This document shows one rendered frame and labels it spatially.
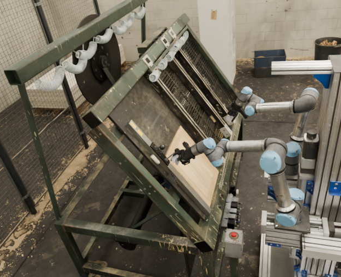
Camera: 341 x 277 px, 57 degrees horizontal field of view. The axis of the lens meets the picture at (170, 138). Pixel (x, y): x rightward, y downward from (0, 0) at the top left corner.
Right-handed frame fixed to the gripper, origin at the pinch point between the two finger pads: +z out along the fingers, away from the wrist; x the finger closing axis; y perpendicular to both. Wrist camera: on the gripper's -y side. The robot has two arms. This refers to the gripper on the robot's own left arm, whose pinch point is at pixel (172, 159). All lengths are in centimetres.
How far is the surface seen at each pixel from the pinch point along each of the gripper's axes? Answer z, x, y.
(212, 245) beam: 7, 54, 44
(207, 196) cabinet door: 10, 53, 3
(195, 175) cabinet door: 10.5, 38.1, -9.6
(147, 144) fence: 8.3, -17.0, -7.0
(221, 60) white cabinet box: 79, 195, -370
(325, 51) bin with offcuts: -78, 298, -364
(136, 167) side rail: 7.3, -24.3, 16.8
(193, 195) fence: 8.5, 33.3, 11.4
